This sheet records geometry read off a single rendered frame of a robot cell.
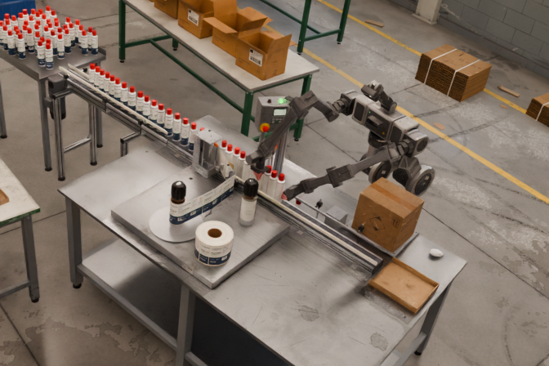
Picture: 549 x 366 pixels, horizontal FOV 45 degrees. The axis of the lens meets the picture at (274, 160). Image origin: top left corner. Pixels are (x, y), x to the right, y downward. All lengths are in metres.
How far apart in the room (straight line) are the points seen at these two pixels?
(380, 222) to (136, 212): 1.40
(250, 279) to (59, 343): 1.37
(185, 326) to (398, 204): 1.38
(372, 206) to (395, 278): 0.43
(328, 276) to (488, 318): 1.69
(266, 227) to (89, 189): 1.10
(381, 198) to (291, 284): 0.74
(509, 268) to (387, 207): 1.94
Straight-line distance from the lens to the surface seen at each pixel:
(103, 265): 4.50
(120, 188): 4.12
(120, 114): 4.76
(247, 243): 3.72
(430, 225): 5.63
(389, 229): 3.85
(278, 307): 3.48
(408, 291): 3.76
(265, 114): 3.82
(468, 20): 9.30
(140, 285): 4.36
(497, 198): 6.23
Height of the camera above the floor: 3.39
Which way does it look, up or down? 35 degrees down
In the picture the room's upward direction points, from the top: 9 degrees clockwise
